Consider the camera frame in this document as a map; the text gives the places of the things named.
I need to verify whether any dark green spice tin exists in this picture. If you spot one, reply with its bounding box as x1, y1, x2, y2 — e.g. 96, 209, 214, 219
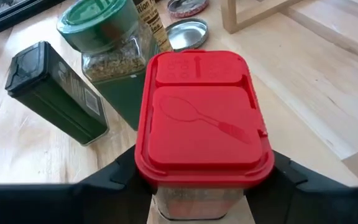
4, 40, 110, 146

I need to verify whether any yellow-lid spice jar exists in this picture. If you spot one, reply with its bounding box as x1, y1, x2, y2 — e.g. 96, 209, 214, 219
132, 0, 173, 52

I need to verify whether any green-lid glass spice jar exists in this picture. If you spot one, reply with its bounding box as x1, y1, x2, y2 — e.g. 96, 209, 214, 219
57, 0, 164, 131

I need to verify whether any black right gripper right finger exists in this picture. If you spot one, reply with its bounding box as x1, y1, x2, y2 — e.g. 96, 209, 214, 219
244, 150, 358, 224

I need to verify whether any red-rimmed tin lid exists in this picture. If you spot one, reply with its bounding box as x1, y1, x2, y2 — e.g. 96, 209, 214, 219
166, 0, 210, 19

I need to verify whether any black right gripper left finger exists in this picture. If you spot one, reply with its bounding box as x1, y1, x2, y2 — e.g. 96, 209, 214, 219
0, 144, 154, 224

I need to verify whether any blue-rimmed tin lid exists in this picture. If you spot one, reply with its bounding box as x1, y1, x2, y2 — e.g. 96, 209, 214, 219
165, 17, 209, 52

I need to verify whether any wooden slatted shelf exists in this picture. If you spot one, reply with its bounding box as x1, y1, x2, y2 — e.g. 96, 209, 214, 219
221, 0, 358, 66

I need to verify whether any red-lid spice container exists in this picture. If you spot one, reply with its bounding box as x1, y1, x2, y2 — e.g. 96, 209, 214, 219
134, 49, 275, 221

